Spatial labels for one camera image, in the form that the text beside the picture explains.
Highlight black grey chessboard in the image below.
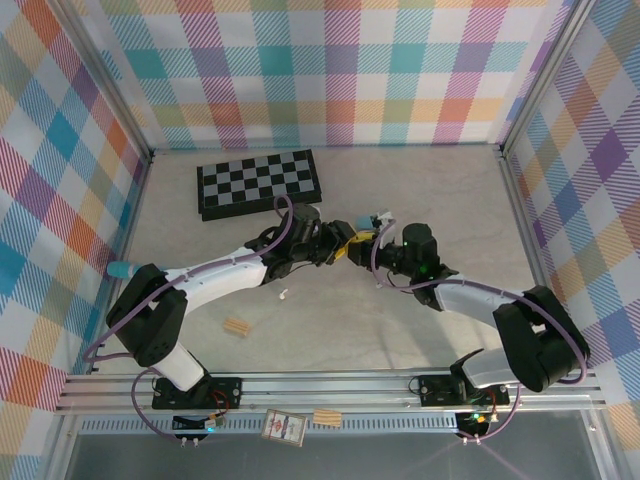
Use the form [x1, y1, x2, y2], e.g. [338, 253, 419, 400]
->
[194, 148, 324, 223]

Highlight teal tube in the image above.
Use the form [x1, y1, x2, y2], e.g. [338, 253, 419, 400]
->
[107, 260, 139, 280]

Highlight small controller board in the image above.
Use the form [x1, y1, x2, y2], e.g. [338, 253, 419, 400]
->
[455, 409, 496, 431]
[172, 412, 225, 434]

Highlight playing card box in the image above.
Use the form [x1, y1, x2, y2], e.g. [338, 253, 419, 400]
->
[259, 407, 309, 446]

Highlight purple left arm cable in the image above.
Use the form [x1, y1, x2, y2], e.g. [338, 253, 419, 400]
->
[82, 194, 296, 446]

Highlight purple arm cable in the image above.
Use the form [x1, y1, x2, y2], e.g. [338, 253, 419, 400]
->
[82, 194, 296, 446]
[370, 222, 591, 445]

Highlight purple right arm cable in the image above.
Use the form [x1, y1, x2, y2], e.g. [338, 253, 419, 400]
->
[370, 222, 591, 445]

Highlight aluminium side rail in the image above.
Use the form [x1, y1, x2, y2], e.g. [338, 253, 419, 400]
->
[497, 152, 574, 369]
[47, 154, 154, 480]

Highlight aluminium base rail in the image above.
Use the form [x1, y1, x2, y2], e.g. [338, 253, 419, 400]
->
[52, 368, 609, 416]

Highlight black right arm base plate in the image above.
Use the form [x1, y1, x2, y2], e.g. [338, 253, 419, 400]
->
[416, 373, 511, 407]

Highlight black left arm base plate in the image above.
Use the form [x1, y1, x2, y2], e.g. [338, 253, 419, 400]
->
[151, 375, 245, 410]

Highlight slotted metal cable duct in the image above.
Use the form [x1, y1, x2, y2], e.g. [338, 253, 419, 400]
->
[79, 417, 461, 436]

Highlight aluminium frame post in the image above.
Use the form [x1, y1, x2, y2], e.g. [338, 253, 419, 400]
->
[52, 0, 156, 166]
[497, 0, 599, 161]

